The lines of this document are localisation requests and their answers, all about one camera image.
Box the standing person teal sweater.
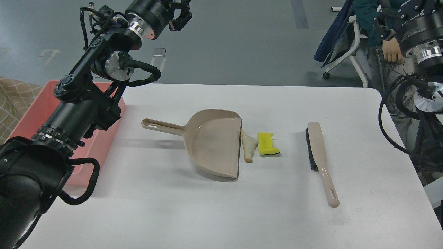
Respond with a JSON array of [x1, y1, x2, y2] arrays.
[[354, 0, 417, 145]]

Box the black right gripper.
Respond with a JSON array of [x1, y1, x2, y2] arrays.
[[372, 0, 442, 58]]

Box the person's bare hand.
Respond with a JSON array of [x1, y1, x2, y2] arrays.
[[382, 38, 404, 63]]

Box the pink plastic bin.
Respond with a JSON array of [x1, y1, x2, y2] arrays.
[[9, 80, 120, 186]]

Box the beige checkered cloth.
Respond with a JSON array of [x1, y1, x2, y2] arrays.
[[0, 76, 42, 144]]

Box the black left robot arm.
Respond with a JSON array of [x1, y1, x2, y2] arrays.
[[1, 0, 192, 249]]

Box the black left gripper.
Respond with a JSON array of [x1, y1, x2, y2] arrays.
[[125, 0, 192, 40]]

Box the beige plastic dustpan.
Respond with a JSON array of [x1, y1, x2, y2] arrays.
[[141, 109, 242, 179]]

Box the white office chair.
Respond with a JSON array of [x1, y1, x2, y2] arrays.
[[322, 15, 369, 88]]

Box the navy blue jacket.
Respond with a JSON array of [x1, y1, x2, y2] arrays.
[[313, 0, 355, 67]]

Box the yellow green sponge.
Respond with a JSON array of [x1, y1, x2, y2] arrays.
[[257, 132, 281, 156]]

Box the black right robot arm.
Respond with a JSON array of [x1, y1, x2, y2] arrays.
[[372, 0, 443, 172]]

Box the beige hand brush black bristles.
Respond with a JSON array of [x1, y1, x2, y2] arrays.
[[305, 122, 339, 208]]

